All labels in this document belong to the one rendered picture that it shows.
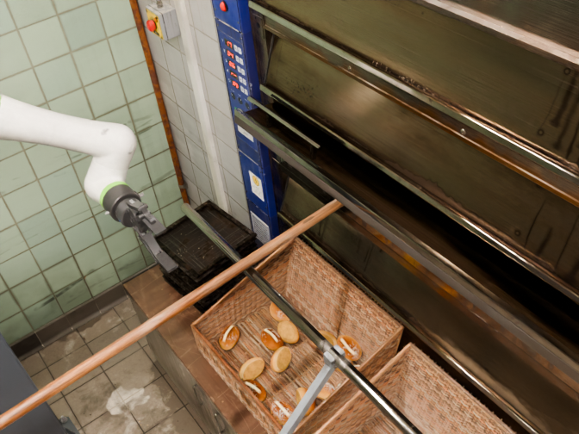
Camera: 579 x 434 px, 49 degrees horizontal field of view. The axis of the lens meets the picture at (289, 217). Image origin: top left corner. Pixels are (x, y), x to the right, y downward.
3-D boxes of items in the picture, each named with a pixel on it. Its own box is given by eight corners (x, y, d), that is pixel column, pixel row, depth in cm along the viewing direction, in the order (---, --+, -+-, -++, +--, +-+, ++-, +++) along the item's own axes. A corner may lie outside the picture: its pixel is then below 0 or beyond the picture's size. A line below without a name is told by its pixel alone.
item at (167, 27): (168, 25, 235) (162, -1, 228) (182, 34, 229) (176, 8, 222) (150, 33, 232) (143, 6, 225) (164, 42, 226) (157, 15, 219)
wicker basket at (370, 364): (300, 281, 250) (295, 231, 231) (404, 375, 216) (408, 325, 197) (195, 350, 230) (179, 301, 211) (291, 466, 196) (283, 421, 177)
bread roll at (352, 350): (367, 352, 216) (364, 350, 211) (352, 366, 215) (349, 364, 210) (347, 331, 220) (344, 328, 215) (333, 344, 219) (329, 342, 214)
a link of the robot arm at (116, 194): (104, 220, 178) (95, 195, 172) (141, 200, 183) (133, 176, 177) (115, 231, 175) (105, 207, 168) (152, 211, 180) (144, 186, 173)
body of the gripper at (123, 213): (135, 190, 173) (152, 207, 167) (143, 213, 178) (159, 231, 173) (110, 204, 170) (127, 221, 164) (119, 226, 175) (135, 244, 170)
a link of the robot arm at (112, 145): (-9, 129, 169) (-9, 145, 160) (1, 89, 165) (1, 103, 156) (126, 158, 187) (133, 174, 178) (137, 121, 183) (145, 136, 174)
